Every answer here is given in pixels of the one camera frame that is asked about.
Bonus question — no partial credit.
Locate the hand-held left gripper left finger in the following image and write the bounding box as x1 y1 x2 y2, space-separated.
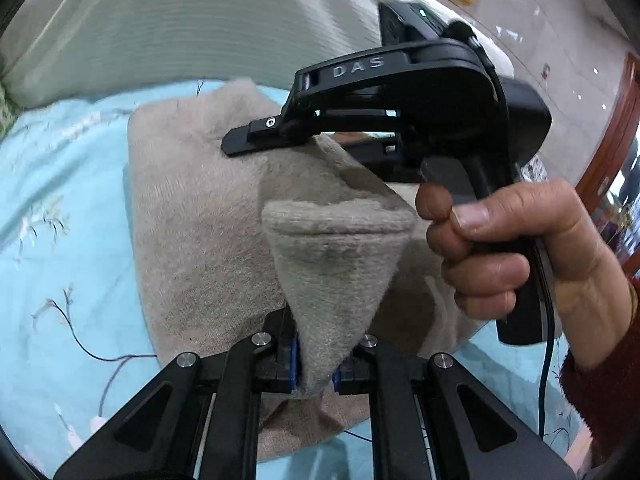
52 307 302 480

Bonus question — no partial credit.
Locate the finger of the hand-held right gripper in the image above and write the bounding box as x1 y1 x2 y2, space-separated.
220 114 321 158
345 132 423 184

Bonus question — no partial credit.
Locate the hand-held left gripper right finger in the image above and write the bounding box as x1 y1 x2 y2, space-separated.
332 332 577 480

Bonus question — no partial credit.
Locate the beige patterned knit sweater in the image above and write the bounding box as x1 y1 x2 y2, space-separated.
122 77 490 464

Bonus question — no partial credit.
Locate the person's right forearm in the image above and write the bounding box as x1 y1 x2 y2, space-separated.
559 274 640 463

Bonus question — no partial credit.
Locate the person's right hand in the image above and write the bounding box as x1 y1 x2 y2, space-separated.
415 177 635 372

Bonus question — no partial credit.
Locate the grey-green striped headboard cushion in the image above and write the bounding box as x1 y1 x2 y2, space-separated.
0 0 513 113

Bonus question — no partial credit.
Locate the blue floral bedsheet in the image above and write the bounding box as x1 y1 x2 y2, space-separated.
0 77 603 480

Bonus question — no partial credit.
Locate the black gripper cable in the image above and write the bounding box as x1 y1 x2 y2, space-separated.
536 240 562 437

